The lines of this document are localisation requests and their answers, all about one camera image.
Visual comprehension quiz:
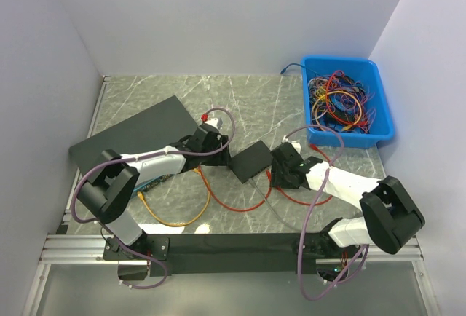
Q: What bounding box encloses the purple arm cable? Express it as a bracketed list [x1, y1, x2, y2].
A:
[283, 124, 369, 301]
[71, 106, 237, 290]

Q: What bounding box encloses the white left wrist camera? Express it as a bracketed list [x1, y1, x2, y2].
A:
[201, 114, 223, 130]

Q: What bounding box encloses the aluminium frame rail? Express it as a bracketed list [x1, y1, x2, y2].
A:
[39, 234, 424, 265]

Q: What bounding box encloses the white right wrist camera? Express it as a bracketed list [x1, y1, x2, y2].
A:
[282, 136, 301, 154]

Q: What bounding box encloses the tangled coloured wires bundle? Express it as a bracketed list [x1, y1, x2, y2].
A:
[307, 69, 376, 135]

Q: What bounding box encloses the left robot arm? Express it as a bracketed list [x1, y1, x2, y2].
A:
[71, 122, 232, 259]

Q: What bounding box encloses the large black network switch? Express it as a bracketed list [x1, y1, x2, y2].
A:
[69, 95, 197, 174]

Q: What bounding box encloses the blue plastic bin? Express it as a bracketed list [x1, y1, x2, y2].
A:
[299, 55, 394, 149]

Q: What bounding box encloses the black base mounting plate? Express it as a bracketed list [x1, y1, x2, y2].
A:
[103, 233, 359, 275]

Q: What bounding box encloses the orange ethernet patch cable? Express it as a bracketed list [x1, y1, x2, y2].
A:
[136, 168, 212, 228]

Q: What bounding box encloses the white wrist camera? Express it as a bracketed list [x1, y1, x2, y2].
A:
[201, 114, 223, 130]
[282, 136, 301, 154]

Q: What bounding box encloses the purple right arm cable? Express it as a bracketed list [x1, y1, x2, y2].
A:
[283, 124, 369, 301]

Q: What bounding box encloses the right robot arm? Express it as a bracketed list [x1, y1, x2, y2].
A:
[271, 142, 425, 257]

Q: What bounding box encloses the blue cable behind bin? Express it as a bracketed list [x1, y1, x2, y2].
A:
[280, 62, 306, 74]

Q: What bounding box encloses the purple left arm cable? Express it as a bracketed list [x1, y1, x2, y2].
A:
[71, 106, 237, 290]

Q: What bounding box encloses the red ethernet patch cable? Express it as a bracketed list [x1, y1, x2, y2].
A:
[191, 165, 272, 212]

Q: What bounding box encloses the small black network switch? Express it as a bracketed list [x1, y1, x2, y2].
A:
[229, 141, 272, 184]

